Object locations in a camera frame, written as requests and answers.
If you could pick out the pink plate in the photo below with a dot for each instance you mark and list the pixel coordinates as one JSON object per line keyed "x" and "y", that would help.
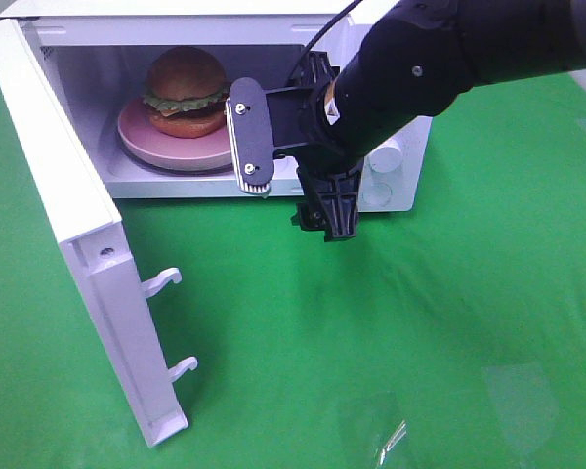
{"x": 203, "y": 154}

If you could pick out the round door release button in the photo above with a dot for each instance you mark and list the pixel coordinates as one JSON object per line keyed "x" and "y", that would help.
{"x": 377, "y": 194}

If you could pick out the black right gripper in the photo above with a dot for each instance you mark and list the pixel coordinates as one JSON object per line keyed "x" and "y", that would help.
{"x": 330, "y": 174}

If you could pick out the clear tape patch centre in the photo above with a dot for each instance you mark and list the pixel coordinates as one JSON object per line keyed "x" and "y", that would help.
{"x": 374, "y": 432}

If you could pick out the white microwave door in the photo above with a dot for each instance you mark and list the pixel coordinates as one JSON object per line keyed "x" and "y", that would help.
{"x": 89, "y": 232}

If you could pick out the burger with lettuce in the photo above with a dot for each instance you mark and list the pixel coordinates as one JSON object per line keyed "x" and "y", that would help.
{"x": 186, "y": 90}

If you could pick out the clear tape patch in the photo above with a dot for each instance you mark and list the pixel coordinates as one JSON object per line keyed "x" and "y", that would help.
{"x": 524, "y": 404}
{"x": 374, "y": 432}

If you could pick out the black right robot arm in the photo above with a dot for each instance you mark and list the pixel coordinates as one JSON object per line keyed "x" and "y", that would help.
{"x": 414, "y": 61}

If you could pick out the clear tape patch right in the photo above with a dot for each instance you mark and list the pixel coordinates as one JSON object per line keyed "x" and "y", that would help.
{"x": 524, "y": 404}

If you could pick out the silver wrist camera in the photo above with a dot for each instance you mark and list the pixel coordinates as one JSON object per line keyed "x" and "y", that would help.
{"x": 250, "y": 135}

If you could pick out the white microwave knob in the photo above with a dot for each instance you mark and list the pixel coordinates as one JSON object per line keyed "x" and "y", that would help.
{"x": 386, "y": 158}

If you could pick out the green table cloth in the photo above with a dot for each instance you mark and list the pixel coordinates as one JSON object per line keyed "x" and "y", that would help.
{"x": 487, "y": 269}

